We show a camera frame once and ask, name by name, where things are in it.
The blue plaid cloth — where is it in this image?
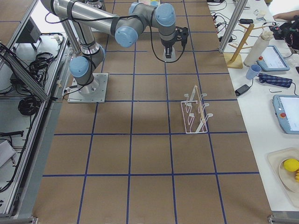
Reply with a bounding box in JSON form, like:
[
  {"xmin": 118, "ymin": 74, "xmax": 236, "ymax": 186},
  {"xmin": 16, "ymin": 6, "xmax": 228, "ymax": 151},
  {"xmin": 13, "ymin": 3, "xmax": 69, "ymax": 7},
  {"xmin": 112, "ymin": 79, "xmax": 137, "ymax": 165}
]
[{"xmin": 258, "ymin": 73, "xmax": 292, "ymax": 88}]

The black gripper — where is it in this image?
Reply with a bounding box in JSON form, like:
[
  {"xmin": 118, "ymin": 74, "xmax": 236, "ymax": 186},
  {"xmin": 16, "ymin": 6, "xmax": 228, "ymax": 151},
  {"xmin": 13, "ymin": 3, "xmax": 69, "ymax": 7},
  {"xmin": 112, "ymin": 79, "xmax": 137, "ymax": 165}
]
[{"xmin": 161, "ymin": 38, "xmax": 176, "ymax": 55}]

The beige water bottle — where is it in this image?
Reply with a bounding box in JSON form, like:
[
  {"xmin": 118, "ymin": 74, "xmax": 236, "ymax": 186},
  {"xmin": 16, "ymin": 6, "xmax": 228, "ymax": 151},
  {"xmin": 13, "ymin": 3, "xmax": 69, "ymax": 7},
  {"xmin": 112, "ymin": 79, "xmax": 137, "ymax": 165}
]
[{"xmin": 243, "ymin": 31, "xmax": 273, "ymax": 67}]

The wooden mug tree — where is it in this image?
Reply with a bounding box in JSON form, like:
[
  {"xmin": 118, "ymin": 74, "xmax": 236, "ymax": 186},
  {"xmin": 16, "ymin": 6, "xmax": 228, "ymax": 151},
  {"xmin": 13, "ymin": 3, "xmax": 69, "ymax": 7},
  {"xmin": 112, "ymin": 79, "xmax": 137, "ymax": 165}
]
[{"xmin": 224, "ymin": 23, "xmax": 264, "ymax": 69}]

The beige plate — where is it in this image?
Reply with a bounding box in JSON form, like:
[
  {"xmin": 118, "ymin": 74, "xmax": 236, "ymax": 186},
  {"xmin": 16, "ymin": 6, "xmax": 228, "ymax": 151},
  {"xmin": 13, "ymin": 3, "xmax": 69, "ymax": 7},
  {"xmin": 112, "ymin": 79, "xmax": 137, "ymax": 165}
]
[{"xmin": 278, "ymin": 160, "xmax": 299, "ymax": 193}]

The blue cup on desk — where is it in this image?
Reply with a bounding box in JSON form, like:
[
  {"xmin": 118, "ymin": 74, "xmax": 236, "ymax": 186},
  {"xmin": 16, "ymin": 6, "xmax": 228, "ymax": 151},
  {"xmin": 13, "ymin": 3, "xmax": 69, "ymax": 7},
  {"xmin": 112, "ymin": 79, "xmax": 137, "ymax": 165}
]
[{"xmin": 246, "ymin": 64, "xmax": 262, "ymax": 80}]

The grey plastic cup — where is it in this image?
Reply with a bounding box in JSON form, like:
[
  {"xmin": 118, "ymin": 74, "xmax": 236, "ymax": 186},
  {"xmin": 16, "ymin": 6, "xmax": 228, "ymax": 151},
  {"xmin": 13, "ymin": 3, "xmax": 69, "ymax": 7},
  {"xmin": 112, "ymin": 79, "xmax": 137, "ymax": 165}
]
[{"xmin": 162, "ymin": 47, "xmax": 176, "ymax": 63}]

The yellow lemon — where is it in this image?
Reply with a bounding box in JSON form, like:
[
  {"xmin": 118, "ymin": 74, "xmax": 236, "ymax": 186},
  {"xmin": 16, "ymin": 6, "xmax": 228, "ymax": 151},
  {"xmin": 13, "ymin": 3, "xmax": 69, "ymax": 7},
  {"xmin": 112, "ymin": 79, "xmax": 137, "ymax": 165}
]
[{"xmin": 283, "ymin": 158, "xmax": 299, "ymax": 172}]

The cream plastic tray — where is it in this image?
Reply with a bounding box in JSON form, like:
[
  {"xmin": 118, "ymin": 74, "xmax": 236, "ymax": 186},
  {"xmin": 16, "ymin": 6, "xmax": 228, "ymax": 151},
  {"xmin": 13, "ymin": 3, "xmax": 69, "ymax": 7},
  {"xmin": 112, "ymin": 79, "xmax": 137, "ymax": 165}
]
[{"xmin": 138, "ymin": 0, "xmax": 161, "ymax": 6}]

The black power adapter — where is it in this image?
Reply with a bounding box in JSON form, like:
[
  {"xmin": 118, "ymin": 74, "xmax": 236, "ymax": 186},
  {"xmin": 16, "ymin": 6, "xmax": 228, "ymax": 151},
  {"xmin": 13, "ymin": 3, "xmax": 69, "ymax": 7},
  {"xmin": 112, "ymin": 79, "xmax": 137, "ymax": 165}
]
[{"xmin": 235, "ymin": 84, "xmax": 250, "ymax": 97}]

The blue teach pendant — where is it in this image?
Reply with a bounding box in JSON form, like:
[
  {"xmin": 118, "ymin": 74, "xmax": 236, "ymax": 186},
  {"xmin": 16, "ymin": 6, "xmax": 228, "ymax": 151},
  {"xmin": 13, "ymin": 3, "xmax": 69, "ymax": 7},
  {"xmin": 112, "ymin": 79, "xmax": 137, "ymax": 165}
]
[{"xmin": 257, "ymin": 45, "xmax": 290, "ymax": 71}]

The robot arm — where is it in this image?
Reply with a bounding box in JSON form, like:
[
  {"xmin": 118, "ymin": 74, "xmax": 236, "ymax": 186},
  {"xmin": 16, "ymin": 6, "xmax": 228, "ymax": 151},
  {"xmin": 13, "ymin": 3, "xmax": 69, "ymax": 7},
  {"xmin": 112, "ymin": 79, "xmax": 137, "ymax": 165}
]
[{"xmin": 42, "ymin": 0, "xmax": 177, "ymax": 98}]

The white wire cup rack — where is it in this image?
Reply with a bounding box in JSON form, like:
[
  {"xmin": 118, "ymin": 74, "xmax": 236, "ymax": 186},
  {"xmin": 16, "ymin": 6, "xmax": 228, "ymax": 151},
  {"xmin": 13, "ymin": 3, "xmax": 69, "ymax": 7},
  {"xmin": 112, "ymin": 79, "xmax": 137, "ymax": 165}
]
[{"xmin": 180, "ymin": 85, "xmax": 213, "ymax": 134}]

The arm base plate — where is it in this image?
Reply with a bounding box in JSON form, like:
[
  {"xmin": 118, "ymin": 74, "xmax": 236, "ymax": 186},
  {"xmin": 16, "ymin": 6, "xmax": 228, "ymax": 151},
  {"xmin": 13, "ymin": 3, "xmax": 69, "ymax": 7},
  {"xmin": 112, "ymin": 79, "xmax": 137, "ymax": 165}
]
[{"xmin": 67, "ymin": 73, "xmax": 109, "ymax": 103}]

